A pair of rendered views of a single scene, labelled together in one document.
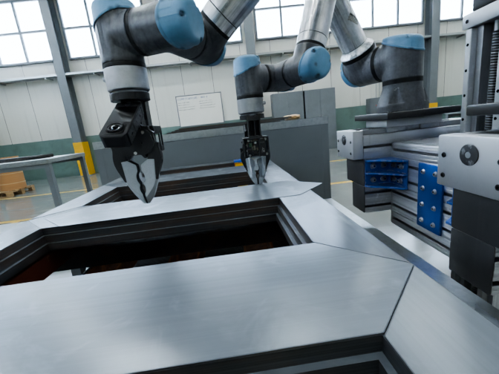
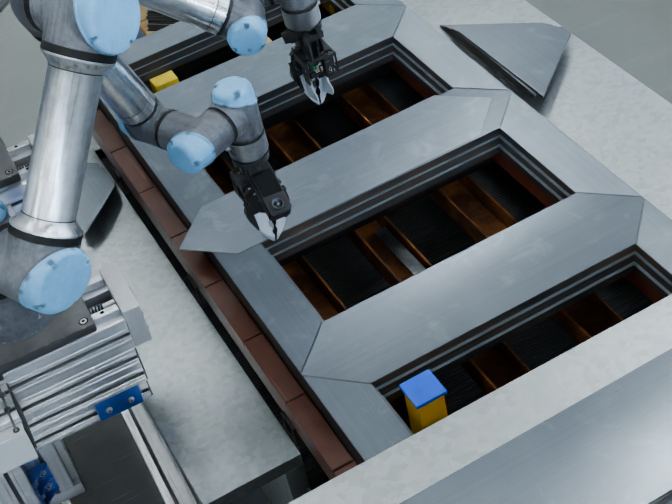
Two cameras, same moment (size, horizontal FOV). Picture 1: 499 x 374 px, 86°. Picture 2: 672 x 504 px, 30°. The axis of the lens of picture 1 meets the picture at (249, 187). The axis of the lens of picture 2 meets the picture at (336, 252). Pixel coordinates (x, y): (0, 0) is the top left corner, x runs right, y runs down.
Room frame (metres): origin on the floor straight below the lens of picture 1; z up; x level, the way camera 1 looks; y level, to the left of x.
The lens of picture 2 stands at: (2.63, -0.44, 2.49)
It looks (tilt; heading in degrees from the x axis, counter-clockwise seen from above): 42 degrees down; 164
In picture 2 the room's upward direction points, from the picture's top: 13 degrees counter-clockwise
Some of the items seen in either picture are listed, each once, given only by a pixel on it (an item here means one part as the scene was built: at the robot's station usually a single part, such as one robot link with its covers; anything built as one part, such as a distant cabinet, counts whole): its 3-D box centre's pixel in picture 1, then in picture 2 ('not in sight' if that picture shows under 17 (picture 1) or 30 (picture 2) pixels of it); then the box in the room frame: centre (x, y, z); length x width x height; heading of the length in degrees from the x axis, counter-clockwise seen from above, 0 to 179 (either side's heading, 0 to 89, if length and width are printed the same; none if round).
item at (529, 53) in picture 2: not in sight; (521, 44); (0.42, 0.76, 0.77); 0.45 x 0.20 x 0.04; 3
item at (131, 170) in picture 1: (138, 179); (326, 86); (0.55, 0.22, 0.96); 0.06 x 0.03 x 0.09; 3
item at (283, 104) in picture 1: (288, 123); not in sight; (9.25, -1.54, 0.98); 1.00 x 0.48 x 1.95; 92
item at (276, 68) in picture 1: (281, 76); (194, 139); (0.83, -0.13, 1.17); 0.11 x 0.11 x 0.08; 28
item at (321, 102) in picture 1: (318, 119); not in sight; (9.28, -2.59, 0.98); 1.00 x 0.48 x 1.95; 92
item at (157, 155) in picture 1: (149, 156); (301, 71); (0.52, 0.19, 1.01); 0.05 x 0.02 x 0.09; 93
